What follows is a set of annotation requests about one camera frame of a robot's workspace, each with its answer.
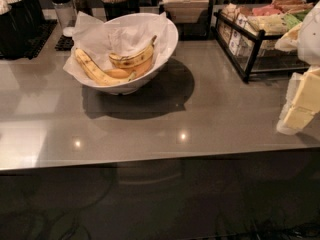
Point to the long yellow banana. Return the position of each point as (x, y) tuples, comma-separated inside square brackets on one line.
[(95, 73)]

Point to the black napkin holder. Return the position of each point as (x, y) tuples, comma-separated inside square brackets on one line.
[(191, 17)]

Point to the white paper liner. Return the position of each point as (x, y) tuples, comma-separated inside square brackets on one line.
[(116, 34)]

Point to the black container at left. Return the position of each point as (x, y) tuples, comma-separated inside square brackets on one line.
[(20, 23)]

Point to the spotted yellow banana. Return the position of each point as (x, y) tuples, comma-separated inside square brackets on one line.
[(129, 61)]

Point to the black wire condiment rack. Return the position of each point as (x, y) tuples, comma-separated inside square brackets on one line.
[(244, 50)]

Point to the assorted tea packets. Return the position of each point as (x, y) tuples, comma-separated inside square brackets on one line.
[(280, 17)]

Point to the white bowl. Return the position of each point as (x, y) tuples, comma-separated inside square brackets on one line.
[(146, 77)]

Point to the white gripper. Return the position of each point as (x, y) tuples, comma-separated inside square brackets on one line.
[(310, 40)]

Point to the glass shaker with dark lid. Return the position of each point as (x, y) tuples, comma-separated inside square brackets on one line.
[(66, 16)]

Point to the black rubber mat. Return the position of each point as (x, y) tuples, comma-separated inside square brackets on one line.
[(40, 39)]

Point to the small black mat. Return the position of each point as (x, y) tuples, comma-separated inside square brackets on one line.
[(64, 44)]

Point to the orange fruit in bowl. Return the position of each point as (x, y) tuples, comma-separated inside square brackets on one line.
[(117, 73)]

